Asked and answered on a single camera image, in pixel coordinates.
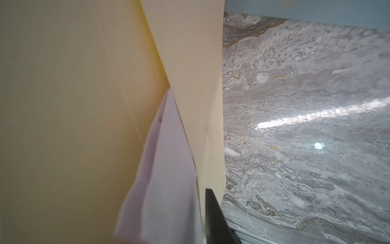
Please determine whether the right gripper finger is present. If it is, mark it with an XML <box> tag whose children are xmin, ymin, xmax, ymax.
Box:
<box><xmin>205</xmin><ymin>188</ymin><xmax>241</xmax><ymax>244</ymax></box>

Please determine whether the cream envelope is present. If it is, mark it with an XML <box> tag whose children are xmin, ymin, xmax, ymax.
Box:
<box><xmin>1</xmin><ymin>1</ymin><xmax>225</xmax><ymax>244</ymax></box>

